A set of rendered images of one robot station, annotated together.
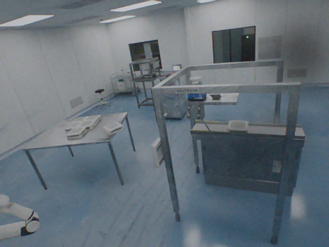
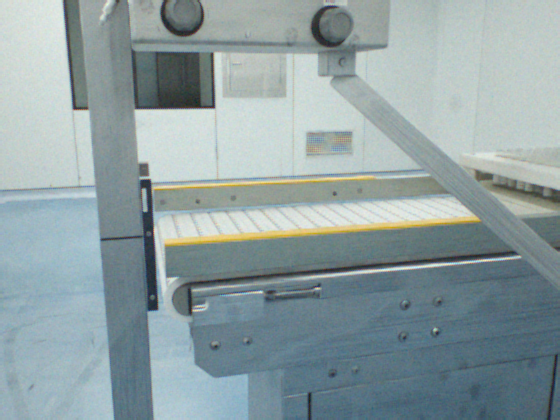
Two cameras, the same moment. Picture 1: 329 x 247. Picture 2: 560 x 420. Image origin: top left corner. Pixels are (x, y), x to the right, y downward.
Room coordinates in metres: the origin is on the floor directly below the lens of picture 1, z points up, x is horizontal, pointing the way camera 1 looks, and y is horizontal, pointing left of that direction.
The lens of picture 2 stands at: (1.92, -0.05, 1.09)
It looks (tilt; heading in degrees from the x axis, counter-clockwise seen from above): 13 degrees down; 318
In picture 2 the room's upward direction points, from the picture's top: straight up
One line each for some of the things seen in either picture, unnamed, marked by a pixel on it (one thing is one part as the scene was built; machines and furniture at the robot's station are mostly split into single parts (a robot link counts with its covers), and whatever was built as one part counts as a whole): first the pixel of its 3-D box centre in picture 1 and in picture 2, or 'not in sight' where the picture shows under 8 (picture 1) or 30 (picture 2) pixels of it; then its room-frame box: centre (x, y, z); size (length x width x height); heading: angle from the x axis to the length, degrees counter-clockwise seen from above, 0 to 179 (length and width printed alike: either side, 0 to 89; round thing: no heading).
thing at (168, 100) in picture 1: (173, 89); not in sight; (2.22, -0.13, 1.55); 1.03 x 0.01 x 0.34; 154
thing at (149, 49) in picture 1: (145, 56); not in sight; (8.30, 0.44, 1.43); 1.32 x 0.01 x 1.11; 64
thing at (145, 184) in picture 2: not in sight; (149, 246); (2.59, -0.39, 0.86); 0.02 x 0.01 x 0.20; 64
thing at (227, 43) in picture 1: (233, 47); (143, 49); (6.85, -2.60, 1.43); 1.38 x 0.01 x 1.16; 64
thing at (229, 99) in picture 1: (212, 98); not in sight; (2.35, -0.61, 1.33); 0.62 x 0.38 x 0.04; 64
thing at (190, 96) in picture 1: (197, 94); not in sight; (2.38, -0.43, 1.40); 0.21 x 0.20 x 0.09; 154
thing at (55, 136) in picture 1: (79, 129); not in sight; (3.20, 1.53, 0.85); 1.50 x 1.10 x 0.04; 83
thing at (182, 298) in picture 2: not in sight; (179, 258); (2.45, -0.36, 0.89); 0.27 x 0.03 x 0.03; 154
